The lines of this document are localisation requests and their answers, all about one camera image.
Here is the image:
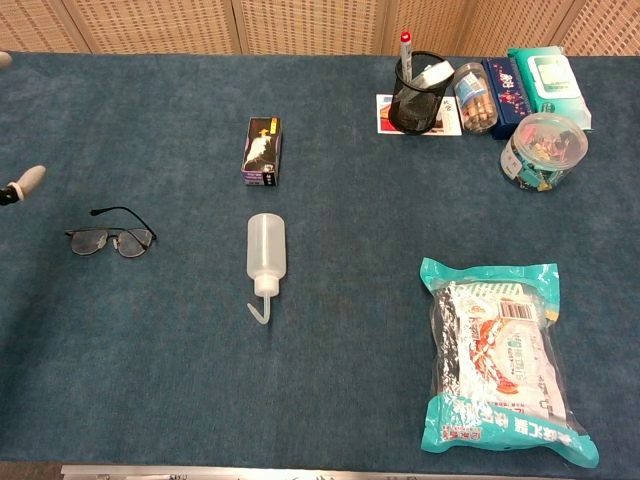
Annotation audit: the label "clear jar of brown sticks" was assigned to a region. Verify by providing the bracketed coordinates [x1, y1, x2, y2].
[452, 61, 500, 135]

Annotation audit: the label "white eraser block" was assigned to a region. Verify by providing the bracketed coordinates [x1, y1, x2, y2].
[411, 60, 454, 90]

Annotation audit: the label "silver metal rail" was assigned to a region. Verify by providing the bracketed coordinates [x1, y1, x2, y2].
[59, 463, 576, 480]

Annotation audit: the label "small black printed box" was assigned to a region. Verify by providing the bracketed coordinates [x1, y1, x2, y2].
[240, 116, 284, 188]

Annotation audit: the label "black wire-frame eyeglasses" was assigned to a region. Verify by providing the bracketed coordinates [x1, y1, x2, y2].
[64, 206, 158, 259]

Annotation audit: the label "clear round jar of clips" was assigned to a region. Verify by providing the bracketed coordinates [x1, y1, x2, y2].
[499, 112, 590, 192]

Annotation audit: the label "white picture card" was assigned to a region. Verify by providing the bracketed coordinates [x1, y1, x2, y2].
[375, 93, 463, 137]

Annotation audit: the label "grey marker with red cap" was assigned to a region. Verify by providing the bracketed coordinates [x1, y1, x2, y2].
[398, 30, 414, 84]

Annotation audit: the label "teal noodle package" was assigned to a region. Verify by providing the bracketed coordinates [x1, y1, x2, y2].
[418, 257, 600, 470]

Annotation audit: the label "green wet wipes pack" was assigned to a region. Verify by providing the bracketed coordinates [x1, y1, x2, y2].
[507, 45, 594, 133]

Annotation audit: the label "dark blue printed box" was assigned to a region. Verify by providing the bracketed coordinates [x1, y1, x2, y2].
[482, 56, 534, 141]

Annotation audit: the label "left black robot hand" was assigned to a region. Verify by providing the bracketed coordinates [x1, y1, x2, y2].
[0, 51, 47, 207]

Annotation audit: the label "black mesh pen holder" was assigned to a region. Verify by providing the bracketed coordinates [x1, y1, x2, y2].
[387, 50, 456, 136]

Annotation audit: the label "translucent plastic squeeze bottle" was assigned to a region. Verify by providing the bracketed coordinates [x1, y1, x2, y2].
[246, 212, 288, 327]

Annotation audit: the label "blue felt table cloth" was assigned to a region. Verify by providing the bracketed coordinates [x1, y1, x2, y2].
[0, 50, 640, 476]

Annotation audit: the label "woven rattan folding screen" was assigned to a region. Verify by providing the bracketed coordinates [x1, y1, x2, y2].
[0, 0, 640, 57]

